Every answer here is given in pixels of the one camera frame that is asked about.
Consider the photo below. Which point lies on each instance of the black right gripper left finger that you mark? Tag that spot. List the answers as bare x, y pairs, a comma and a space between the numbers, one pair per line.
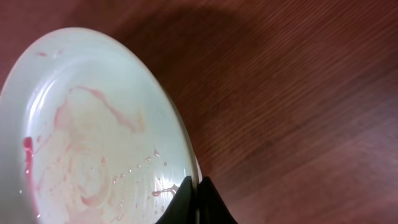
183, 207

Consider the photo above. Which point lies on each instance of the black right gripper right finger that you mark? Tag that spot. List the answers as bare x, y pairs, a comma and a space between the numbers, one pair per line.
212, 209

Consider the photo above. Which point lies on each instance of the light blue plate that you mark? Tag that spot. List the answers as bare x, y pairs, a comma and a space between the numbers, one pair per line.
88, 135

